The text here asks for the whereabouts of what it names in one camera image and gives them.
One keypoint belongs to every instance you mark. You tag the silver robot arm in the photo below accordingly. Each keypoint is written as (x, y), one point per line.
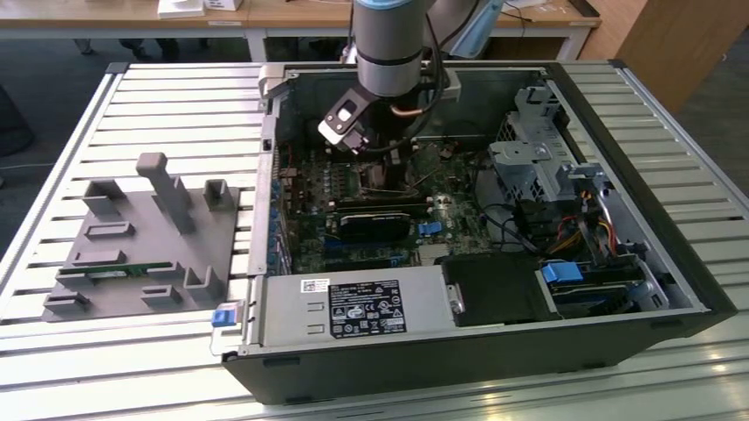
(387, 52)

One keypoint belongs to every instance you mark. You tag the metal CPU socket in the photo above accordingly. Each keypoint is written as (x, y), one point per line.
(364, 177)

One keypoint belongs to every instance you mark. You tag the black RAM slot bank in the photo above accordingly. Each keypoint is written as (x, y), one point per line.
(381, 206)

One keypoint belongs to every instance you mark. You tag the green motherboard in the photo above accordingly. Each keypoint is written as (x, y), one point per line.
(457, 210)

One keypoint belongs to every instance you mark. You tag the black graphics card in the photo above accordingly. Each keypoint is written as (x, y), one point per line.
(375, 228)

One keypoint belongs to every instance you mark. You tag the silver metal drive cage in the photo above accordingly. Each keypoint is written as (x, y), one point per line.
(515, 171)

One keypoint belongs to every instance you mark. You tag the blue board connector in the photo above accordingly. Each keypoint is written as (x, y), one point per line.
(429, 228)

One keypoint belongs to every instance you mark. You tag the small silver heatsink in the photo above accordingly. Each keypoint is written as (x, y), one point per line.
(435, 253)

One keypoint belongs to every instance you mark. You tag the black plastic shroud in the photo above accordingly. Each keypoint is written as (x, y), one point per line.
(497, 289)

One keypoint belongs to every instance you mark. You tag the white box with label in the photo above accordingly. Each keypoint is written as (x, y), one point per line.
(225, 4)

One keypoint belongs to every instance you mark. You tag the blue disk carrier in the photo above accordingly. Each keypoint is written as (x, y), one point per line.
(562, 274)

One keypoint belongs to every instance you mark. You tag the silver power supply unit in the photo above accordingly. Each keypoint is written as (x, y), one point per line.
(288, 307)

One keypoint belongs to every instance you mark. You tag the grey parts rack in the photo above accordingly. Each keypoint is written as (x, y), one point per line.
(146, 245)

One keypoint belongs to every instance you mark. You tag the wooden cabinet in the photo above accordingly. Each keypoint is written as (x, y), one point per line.
(674, 44)

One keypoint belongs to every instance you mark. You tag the blue case latch clip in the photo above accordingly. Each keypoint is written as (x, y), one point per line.
(222, 317)

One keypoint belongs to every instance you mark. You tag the wooden desk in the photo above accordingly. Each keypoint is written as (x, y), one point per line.
(117, 19)

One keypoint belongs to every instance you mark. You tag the green RAM stick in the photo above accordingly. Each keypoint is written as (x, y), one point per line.
(138, 268)

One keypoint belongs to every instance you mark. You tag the black PC case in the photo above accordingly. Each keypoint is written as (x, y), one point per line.
(411, 377)

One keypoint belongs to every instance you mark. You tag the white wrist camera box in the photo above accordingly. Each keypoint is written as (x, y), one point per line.
(343, 127)

